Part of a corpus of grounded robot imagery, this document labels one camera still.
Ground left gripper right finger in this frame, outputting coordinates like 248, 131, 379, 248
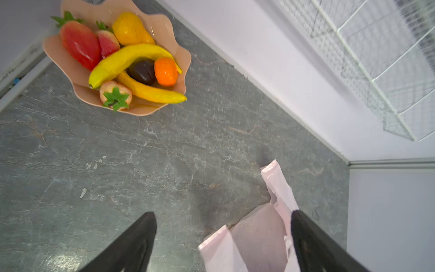
291, 210, 369, 272

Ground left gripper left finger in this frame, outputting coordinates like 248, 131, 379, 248
80, 211, 157, 272

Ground pink plastic bag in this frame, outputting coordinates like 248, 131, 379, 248
198, 160, 300, 272

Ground pale strawberry green leaves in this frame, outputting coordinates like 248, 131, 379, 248
99, 81, 133, 112

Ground yellow banana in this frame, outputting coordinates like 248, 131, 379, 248
88, 44, 174, 90
117, 71, 187, 104

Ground dark purple plum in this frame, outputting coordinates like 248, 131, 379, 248
127, 58, 157, 86

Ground orange fruit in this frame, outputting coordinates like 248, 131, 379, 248
154, 57, 179, 87

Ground small red strawberry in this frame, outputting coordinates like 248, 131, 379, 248
96, 21, 121, 60

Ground large red strawberry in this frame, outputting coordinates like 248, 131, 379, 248
51, 11, 100, 71

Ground yellow lemon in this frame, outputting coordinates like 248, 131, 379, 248
112, 12, 155, 46

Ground pink wavy fruit plate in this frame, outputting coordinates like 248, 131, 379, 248
43, 1, 191, 116

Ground long white wire basket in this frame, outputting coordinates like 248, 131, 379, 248
275, 1, 435, 141

